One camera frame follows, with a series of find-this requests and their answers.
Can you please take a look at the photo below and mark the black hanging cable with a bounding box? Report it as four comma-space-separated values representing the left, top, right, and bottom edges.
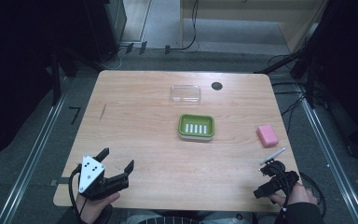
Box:
171, 0, 200, 51

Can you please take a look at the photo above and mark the person's left hand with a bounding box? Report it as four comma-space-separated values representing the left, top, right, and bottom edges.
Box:
74, 191, 121, 218

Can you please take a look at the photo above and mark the dark cabinet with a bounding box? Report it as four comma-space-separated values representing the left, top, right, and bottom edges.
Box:
83, 0, 128, 63

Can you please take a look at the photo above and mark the light wooden cabinet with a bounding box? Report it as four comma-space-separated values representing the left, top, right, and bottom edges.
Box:
179, 0, 328, 54

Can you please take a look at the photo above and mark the clear plastic lid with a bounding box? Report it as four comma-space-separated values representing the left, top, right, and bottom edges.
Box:
170, 84, 202, 105

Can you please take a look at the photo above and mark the white floor cable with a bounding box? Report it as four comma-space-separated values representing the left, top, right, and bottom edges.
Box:
101, 46, 129, 71

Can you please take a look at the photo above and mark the metal floor rail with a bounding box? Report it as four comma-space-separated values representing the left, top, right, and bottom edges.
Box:
297, 92, 358, 224
0, 90, 69, 224

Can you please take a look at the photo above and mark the bundle of black floor cables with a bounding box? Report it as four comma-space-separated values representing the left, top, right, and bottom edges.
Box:
267, 54, 311, 134

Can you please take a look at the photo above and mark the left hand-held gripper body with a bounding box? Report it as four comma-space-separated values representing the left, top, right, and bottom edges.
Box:
77, 154, 131, 201

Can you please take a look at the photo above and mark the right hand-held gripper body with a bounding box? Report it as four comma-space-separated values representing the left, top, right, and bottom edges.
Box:
257, 147, 300, 195

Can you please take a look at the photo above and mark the person's right hand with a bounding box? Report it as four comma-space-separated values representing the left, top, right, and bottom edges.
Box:
268, 182, 319, 209

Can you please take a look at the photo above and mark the black metal stand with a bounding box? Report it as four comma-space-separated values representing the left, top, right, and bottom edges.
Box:
45, 46, 106, 106
254, 18, 337, 109

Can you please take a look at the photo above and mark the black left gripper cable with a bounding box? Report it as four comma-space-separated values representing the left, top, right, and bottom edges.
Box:
68, 163, 90, 224

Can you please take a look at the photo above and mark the green soap dish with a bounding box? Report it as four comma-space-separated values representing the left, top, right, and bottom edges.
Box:
177, 114, 215, 142

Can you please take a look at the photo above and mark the pink soap bar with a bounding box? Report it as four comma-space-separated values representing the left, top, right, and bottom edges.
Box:
255, 124, 280, 148

